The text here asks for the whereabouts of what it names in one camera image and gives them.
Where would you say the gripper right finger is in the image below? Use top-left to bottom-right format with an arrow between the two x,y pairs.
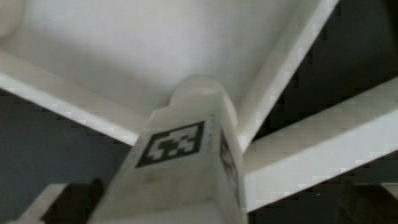
336,182 -> 398,224

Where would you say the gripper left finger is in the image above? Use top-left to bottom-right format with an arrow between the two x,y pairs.
41,178 -> 105,224

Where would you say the white table leg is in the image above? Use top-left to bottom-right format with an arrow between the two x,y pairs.
89,76 -> 247,224

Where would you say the white square tabletop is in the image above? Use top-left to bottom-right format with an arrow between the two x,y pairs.
0,0 -> 340,143

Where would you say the white U-shaped obstacle fence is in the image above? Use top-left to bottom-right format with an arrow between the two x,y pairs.
245,78 -> 398,210

